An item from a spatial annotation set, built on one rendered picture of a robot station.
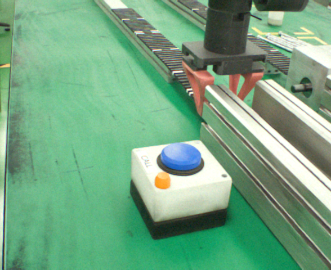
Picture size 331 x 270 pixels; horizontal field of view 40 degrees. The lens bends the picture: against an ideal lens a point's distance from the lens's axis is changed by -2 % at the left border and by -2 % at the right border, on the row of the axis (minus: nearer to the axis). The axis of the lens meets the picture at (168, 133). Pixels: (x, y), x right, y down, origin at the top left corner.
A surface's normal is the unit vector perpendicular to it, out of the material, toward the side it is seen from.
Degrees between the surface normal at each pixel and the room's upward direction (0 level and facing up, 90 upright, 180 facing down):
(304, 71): 90
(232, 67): 90
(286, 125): 90
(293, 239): 90
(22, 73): 0
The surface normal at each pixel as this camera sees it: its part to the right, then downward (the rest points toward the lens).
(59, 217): 0.07, -0.87
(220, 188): 0.35, 0.48
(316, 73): -0.94, 0.12
